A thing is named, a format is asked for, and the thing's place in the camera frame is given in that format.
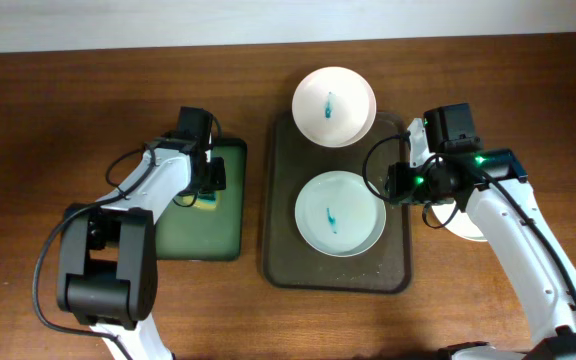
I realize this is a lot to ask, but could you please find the green yellow sponge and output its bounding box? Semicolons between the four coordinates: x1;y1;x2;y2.
194;192;219;211

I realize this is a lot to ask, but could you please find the cream white plate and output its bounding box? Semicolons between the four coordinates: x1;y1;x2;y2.
431;202;487;242

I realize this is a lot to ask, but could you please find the pale blue white plate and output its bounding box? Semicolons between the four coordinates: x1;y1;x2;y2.
294;171;387;258

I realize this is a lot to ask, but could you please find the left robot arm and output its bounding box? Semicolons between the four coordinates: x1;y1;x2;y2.
53;138;225;359

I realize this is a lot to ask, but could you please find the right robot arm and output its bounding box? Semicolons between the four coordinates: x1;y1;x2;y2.
386;111;576;359

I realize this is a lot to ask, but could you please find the small green water tray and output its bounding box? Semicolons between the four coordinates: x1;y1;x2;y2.
155;138;247;261

